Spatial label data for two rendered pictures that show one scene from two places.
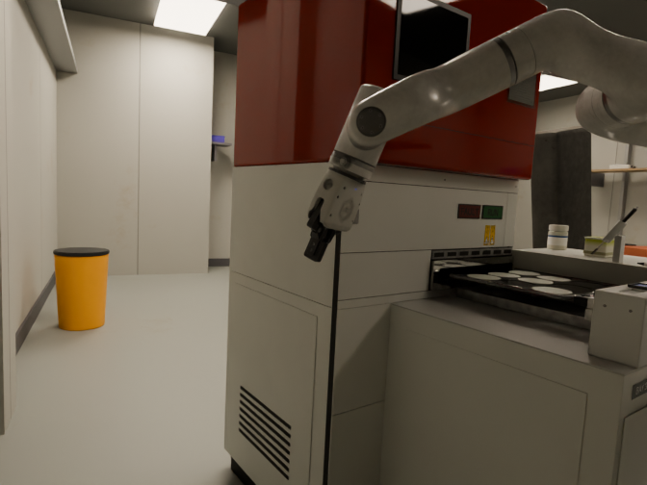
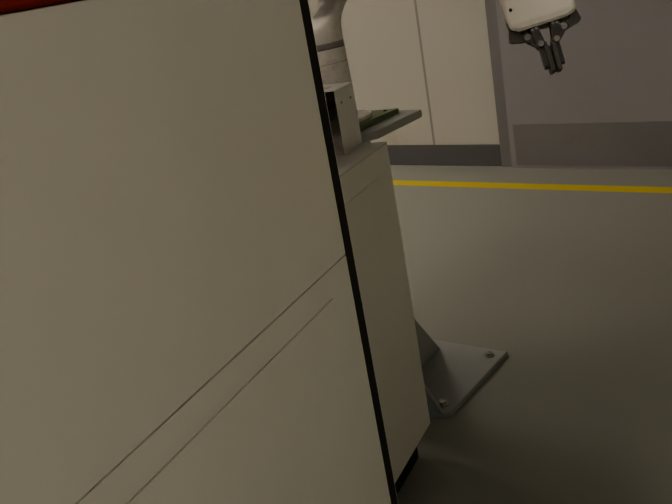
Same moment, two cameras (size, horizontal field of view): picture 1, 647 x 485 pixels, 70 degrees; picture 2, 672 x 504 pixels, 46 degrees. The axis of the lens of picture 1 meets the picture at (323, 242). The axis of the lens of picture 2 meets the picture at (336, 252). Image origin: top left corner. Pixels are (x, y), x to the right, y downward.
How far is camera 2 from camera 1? 1.95 m
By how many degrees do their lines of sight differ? 111
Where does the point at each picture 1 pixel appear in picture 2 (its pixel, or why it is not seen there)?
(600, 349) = (348, 144)
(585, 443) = (388, 217)
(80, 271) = not seen: outside the picture
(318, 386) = (360, 414)
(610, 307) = (343, 101)
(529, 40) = not seen: outside the picture
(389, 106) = not seen: outside the picture
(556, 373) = (367, 176)
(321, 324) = (339, 305)
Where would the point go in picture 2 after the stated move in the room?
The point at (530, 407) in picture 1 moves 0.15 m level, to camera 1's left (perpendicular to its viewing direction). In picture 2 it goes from (367, 224) to (406, 240)
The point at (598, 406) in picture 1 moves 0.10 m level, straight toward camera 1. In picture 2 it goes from (385, 180) to (430, 173)
